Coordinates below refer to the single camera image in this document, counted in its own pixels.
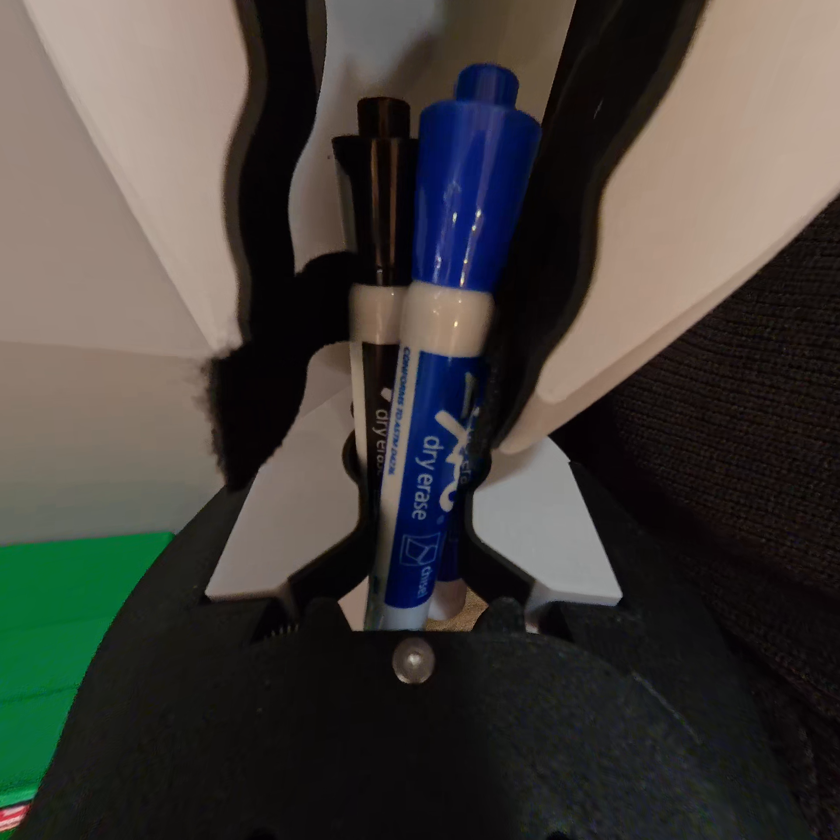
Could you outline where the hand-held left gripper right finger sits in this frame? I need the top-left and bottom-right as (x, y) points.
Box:
(462, 436), (623, 624)

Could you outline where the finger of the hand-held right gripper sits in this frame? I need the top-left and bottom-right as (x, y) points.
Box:
(489, 0), (840, 455)
(23, 0), (329, 361)

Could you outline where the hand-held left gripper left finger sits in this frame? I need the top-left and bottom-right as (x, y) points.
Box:
(205, 394), (368, 621)

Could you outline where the black strap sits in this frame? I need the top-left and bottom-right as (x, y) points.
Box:
(196, 249), (361, 494)

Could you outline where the blue dry-erase marker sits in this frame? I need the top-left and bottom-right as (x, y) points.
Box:
(371, 98), (544, 632)
(433, 62), (521, 621)

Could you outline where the green plastic bin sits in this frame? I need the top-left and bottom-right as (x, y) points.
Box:
(0, 530), (176, 809)

